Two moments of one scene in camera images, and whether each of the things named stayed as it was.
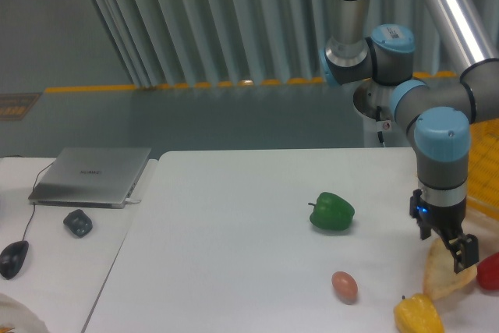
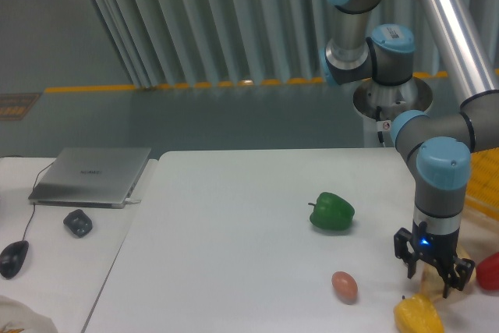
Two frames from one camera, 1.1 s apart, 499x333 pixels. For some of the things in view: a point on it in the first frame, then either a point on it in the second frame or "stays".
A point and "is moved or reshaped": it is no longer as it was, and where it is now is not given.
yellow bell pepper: (417, 314) stays
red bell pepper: (487, 272) stays
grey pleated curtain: (182, 22) stays
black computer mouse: (12, 258) stays
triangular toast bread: (440, 275) is moved or reshaped
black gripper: (447, 221) -> (440, 249)
